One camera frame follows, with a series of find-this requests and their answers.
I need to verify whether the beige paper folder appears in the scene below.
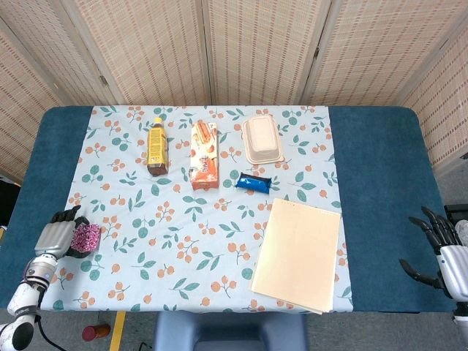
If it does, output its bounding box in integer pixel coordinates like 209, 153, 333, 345
249, 197, 342, 315

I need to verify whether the black floor object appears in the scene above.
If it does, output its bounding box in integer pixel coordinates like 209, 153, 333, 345
0, 178, 21, 226

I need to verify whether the orange biscuit box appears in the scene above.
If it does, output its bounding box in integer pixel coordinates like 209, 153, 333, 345
189, 120, 221, 191

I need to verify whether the black box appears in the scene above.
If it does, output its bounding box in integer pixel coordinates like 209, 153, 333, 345
444, 204, 468, 222

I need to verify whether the white shoe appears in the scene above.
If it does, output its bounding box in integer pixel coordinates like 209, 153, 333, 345
455, 219, 468, 246

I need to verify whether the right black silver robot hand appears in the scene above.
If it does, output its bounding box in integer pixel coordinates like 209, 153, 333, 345
398, 205, 468, 303

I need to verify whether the floral light blue tablecloth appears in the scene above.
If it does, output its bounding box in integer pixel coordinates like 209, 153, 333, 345
35, 105, 354, 314

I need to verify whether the woven bamboo folding screen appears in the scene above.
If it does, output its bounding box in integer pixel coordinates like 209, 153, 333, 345
0, 0, 468, 184

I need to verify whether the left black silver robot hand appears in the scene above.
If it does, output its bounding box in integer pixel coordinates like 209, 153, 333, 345
34, 204, 102, 259

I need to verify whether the yellow floor tape strip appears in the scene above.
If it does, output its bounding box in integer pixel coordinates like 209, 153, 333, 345
109, 311, 127, 351

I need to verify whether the red cylindrical can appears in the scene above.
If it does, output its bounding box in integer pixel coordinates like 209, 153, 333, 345
82, 323, 111, 341

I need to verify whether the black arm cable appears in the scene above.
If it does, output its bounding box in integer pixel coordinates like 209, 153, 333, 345
36, 317, 64, 351

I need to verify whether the blue snack packet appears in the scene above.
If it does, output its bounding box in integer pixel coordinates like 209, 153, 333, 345
235, 171, 273, 194

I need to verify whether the dark blue table cover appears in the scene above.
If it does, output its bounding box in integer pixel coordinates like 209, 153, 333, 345
0, 105, 458, 314

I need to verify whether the blue padded seat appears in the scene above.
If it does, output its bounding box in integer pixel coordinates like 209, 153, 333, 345
153, 312, 309, 351

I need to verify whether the beige plastic food container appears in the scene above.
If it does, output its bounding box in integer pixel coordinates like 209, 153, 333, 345
241, 113, 286, 165

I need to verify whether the tea bottle with yellow label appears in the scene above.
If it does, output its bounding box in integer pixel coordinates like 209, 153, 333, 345
146, 116, 171, 178

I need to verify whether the pink patterned pouch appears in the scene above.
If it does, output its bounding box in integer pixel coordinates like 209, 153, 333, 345
70, 222, 102, 254

